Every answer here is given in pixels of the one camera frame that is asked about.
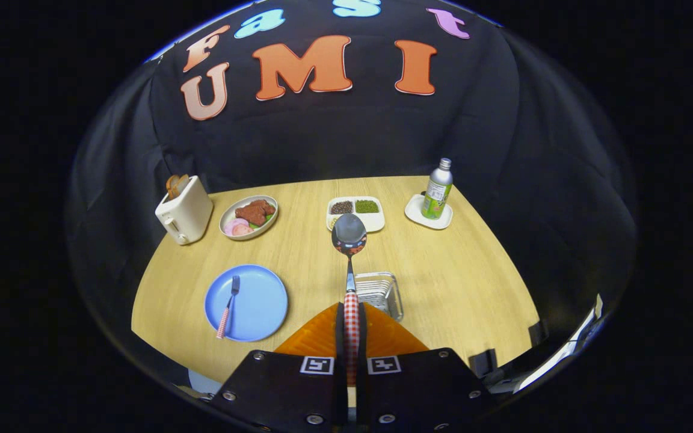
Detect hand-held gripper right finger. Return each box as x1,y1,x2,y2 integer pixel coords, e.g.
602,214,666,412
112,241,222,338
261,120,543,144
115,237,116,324
357,302,491,431

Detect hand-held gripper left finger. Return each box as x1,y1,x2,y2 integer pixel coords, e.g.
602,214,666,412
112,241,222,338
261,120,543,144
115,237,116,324
208,302,347,431

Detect checkered handle metal spoon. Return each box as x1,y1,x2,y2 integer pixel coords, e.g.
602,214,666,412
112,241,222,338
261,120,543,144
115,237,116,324
331,213,368,385

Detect checkered handle metal fork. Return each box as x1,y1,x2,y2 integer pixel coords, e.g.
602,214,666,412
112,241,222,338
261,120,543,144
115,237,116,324
217,275,241,339

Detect metal drainer basket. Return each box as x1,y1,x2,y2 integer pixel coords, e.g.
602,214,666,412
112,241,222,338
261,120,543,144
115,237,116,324
354,272,404,322

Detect blue round plate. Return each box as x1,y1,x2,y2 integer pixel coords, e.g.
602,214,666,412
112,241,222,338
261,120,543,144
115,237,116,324
205,265,289,342

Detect white divided dish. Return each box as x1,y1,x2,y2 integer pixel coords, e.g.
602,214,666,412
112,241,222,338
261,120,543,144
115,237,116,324
327,196,386,233

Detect black table clamp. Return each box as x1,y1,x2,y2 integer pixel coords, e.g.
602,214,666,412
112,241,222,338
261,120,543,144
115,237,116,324
470,349,497,378

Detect small white coaster dish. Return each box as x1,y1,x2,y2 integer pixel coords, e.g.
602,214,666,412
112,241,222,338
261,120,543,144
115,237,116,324
405,192,454,230

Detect white round object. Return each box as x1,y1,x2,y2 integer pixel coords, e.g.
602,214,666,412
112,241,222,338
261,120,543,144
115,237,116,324
189,370,224,395

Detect silver bottle green label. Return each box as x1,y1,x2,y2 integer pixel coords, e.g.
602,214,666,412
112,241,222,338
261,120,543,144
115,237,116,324
422,158,454,220

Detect white oval plate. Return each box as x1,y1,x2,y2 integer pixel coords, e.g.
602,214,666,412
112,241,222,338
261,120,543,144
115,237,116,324
220,195,279,241

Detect white toaster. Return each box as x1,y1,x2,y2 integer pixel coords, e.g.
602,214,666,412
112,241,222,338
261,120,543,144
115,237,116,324
155,176,214,245

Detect black backdrop cloth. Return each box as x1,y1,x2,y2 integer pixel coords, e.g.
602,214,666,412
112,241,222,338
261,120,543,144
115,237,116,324
67,0,636,361

